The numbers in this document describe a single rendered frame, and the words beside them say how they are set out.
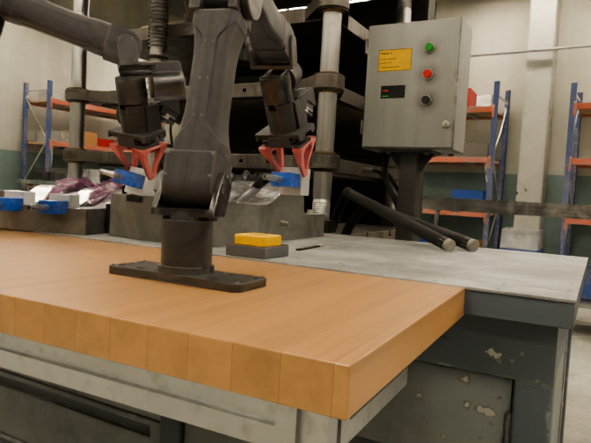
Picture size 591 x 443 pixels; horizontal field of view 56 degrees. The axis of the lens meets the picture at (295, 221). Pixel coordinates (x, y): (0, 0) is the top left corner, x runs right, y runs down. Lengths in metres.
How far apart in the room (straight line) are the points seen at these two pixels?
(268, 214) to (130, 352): 0.77
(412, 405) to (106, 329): 0.54
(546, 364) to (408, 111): 1.13
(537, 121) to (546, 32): 1.04
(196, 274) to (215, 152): 0.15
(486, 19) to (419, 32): 6.23
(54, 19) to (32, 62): 8.43
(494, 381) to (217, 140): 0.51
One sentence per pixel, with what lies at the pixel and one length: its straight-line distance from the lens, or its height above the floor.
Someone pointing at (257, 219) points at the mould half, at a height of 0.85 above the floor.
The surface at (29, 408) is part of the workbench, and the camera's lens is 1.50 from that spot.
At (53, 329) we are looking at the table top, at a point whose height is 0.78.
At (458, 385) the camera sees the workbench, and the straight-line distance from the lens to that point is 0.88.
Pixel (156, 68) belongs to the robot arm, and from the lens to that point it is 1.14.
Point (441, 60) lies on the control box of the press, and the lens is 1.82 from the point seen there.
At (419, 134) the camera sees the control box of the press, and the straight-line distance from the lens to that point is 1.79.
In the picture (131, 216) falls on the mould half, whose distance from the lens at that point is 1.19.
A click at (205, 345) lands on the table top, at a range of 0.45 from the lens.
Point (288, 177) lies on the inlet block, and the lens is 1.06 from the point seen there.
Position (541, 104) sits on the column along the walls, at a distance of 7.36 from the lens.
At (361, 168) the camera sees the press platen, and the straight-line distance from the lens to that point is 2.16.
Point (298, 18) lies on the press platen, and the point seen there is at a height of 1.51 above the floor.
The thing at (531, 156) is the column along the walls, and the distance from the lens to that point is 7.29.
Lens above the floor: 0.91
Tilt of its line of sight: 3 degrees down
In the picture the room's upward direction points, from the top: 3 degrees clockwise
